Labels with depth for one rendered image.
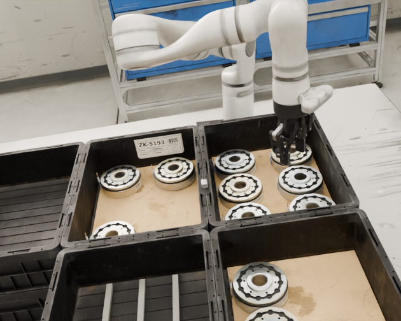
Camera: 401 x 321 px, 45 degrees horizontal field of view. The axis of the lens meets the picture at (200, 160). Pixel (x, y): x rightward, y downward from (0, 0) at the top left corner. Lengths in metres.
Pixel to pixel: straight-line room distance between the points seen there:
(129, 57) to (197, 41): 0.14
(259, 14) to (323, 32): 2.20
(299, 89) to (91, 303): 0.59
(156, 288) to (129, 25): 0.52
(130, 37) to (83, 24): 2.91
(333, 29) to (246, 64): 1.84
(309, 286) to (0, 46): 3.45
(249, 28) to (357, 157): 0.71
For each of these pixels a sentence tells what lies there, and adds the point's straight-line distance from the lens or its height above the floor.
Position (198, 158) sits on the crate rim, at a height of 0.93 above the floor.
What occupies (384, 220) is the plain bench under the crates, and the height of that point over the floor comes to 0.70.
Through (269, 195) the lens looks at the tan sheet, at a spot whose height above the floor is 0.83.
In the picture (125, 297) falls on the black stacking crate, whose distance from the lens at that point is 1.02.
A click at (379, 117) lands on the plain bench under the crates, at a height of 0.70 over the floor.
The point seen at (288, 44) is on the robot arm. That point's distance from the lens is 0.93.
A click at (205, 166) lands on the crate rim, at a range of 1.12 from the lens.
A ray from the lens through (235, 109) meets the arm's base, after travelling 1.43.
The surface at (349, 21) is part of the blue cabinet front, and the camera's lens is 3.19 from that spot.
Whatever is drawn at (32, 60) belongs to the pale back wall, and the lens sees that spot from 4.08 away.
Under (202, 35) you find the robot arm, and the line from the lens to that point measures 0.96.
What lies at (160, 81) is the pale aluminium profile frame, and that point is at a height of 0.28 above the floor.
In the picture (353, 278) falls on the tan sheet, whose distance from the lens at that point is 1.00.
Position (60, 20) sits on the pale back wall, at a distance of 3.92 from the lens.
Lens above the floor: 1.58
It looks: 35 degrees down
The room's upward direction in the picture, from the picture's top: 9 degrees counter-clockwise
